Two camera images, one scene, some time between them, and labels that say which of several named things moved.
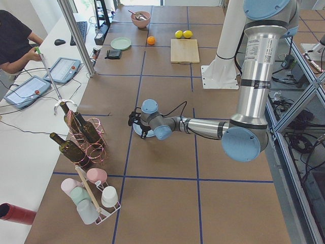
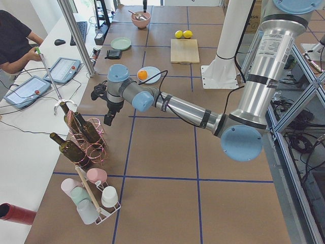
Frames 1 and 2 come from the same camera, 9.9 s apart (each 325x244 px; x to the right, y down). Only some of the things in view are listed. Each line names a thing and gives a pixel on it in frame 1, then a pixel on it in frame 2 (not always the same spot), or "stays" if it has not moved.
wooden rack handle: (88, 189) stays
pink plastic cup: (96, 174) stays
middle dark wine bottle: (89, 129) stays
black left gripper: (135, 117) to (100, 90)
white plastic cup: (109, 196) stays
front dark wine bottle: (70, 150) stays
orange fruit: (151, 40) to (142, 74)
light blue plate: (138, 130) to (152, 71)
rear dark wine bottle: (70, 118) stays
